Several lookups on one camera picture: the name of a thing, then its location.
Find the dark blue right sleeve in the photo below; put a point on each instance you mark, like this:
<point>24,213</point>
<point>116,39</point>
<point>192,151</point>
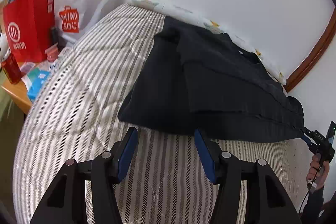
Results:
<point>313,207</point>

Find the black sweatshirt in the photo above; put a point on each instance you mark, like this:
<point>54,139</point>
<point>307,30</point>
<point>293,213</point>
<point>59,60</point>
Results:
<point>196,80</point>

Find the person's right hand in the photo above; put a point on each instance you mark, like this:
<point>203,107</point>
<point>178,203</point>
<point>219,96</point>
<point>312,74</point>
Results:
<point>319,174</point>

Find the blue tissue packet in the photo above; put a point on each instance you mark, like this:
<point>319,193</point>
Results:
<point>37,83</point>

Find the green bedding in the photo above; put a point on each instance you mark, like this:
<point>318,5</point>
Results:
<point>9,110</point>

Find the wooden nightstand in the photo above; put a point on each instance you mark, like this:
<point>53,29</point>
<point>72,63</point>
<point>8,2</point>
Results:
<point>18,93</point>

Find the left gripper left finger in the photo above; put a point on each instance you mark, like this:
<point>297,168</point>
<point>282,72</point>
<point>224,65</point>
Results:
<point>65,200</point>

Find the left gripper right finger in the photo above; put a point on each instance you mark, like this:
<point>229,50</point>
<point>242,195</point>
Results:
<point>266,199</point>

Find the white floral bed sheet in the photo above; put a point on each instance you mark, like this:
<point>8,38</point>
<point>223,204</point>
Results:
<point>189,17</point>

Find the striped quilted mattress cover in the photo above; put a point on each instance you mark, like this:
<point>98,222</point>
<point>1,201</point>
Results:
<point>75,116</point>

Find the brown wooden door frame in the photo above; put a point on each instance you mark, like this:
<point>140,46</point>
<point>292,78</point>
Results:
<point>314,56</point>

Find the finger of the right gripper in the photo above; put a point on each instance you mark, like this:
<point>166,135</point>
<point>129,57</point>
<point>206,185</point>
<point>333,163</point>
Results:
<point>307,132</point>
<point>308,141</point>

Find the red drink can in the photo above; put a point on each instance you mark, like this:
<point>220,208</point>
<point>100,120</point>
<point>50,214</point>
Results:
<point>11,68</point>

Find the red paper shopping bag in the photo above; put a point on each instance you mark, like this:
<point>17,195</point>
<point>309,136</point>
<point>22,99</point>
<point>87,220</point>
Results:
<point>28,25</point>

